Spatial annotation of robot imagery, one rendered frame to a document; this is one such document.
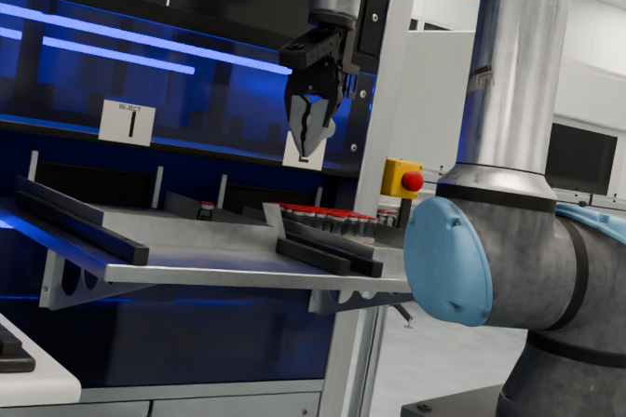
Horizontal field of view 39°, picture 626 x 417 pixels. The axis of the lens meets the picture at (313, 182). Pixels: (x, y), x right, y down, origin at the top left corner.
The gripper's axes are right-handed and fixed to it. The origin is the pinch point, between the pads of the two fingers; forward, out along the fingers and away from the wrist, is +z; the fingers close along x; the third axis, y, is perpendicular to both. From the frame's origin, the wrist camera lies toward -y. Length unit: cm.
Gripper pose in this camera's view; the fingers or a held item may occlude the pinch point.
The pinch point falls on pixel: (303, 148)
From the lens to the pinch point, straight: 130.4
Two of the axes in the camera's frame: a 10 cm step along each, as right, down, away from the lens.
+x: -8.7, -1.7, 4.7
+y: 4.7, 0.4, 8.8
